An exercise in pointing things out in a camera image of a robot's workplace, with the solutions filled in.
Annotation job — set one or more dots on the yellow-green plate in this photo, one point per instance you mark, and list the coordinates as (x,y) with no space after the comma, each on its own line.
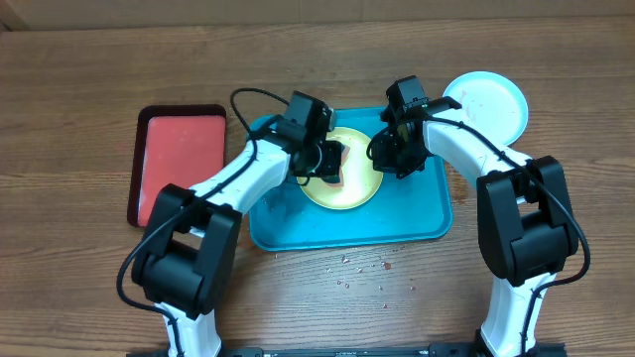
(358,180)

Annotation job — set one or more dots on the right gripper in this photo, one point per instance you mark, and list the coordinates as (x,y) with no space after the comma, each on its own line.
(388,165)

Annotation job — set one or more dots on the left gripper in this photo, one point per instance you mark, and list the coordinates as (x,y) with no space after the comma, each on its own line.
(332,166)

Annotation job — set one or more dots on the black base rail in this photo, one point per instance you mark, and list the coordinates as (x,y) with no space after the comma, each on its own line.
(347,352)

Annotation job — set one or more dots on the dark green sponge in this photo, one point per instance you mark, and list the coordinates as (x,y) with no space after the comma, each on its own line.
(335,180)

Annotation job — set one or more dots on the teal plastic serving tray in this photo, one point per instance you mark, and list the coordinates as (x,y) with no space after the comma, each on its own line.
(413,208)

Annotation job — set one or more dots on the light blue plate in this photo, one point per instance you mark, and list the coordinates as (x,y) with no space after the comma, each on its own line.
(493,102)

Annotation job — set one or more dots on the dark red tray with water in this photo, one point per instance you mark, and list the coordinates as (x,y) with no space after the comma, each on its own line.
(179,144)

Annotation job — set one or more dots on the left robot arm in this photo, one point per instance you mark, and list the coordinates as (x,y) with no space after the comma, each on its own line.
(184,260)

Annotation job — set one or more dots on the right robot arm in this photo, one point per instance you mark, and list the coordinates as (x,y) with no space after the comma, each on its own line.
(525,226)

